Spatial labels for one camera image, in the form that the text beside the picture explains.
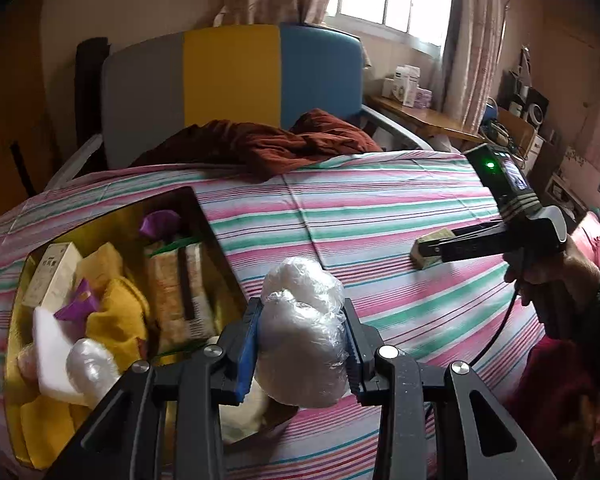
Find cream carton box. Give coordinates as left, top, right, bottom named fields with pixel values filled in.
left=21, top=242, right=84, bottom=312

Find pink blanket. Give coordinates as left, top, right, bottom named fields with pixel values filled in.
left=510, top=210, right=600, bottom=463

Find wooden wardrobe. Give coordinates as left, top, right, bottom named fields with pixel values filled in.
left=0, top=0, right=58, bottom=201

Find tan snack packet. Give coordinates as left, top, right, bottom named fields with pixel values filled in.
left=146, top=241, right=219, bottom=357

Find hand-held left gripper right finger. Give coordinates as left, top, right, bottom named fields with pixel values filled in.
left=343, top=298, right=557, bottom=480

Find patterned curtain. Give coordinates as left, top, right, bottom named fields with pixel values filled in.
left=214, top=0, right=507, bottom=137

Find white foam block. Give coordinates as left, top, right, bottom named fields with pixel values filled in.
left=32, top=306, right=89, bottom=404

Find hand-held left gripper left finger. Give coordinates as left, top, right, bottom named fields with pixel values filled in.
left=45, top=298, right=262, bottom=480

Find white bed rail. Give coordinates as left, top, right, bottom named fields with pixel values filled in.
left=44, top=134, right=106, bottom=192

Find small pale green box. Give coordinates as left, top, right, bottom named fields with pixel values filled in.
left=412, top=228, right=457, bottom=272

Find brown blanket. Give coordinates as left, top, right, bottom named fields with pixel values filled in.
left=130, top=108, right=383, bottom=182

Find gold tin box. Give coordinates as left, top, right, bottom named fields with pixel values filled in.
left=4, top=186, right=301, bottom=471

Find black post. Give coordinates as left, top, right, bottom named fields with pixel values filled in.
left=75, top=36, right=112, bottom=161

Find pink soft item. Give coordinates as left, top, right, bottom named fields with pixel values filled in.
left=16, top=345, right=39, bottom=387

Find white plastic-wrapped bundle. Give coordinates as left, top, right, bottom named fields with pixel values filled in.
left=65, top=337, right=122, bottom=407
left=256, top=256, right=352, bottom=409

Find purple packet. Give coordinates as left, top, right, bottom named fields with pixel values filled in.
left=54, top=280, right=102, bottom=322
left=139, top=210, right=182, bottom=242

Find white boxes on table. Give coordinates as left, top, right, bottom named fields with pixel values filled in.
left=382, top=65, right=434, bottom=109

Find cardboard box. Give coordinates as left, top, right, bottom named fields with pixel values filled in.
left=496, top=106, right=539, bottom=162

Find grey bed rail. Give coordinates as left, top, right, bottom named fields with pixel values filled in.
left=359, top=105, right=434, bottom=152

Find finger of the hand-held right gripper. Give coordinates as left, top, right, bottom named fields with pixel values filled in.
left=417, top=234, right=512, bottom=266
left=447, top=223, right=507, bottom=239

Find grey yellow blue headboard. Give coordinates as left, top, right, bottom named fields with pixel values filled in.
left=101, top=24, right=366, bottom=170

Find person's right hand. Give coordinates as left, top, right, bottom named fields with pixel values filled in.
left=504, top=236, right=600, bottom=312

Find wooden side table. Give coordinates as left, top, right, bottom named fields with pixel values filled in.
left=367, top=94, right=486, bottom=142

